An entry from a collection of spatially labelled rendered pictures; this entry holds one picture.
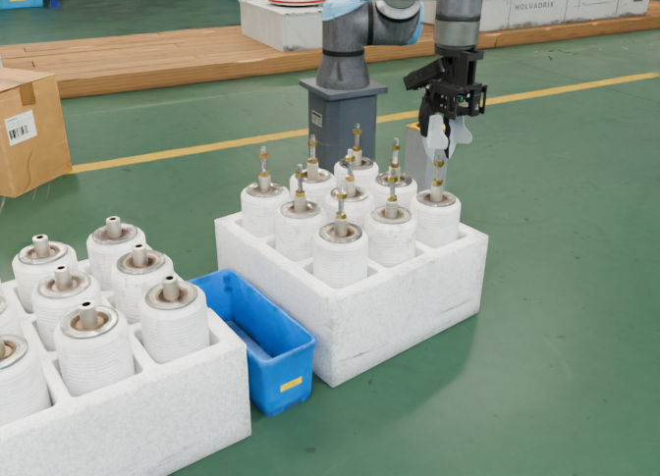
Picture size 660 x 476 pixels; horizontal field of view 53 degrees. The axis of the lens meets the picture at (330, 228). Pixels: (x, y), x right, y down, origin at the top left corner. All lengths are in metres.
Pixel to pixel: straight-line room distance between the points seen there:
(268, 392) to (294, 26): 2.50
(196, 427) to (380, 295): 0.37
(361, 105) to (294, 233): 0.73
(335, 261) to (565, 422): 0.46
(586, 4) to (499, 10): 0.70
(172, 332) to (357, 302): 0.32
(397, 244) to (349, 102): 0.72
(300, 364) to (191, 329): 0.22
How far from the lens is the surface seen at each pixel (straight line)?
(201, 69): 3.16
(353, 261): 1.12
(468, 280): 1.34
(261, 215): 1.29
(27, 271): 1.14
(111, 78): 3.06
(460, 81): 1.17
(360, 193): 1.29
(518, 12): 4.21
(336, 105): 1.83
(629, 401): 1.28
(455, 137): 1.26
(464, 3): 1.15
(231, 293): 1.33
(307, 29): 3.42
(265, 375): 1.08
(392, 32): 1.83
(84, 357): 0.94
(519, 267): 1.61
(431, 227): 1.26
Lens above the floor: 0.77
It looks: 27 degrees down
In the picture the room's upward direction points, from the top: straight up
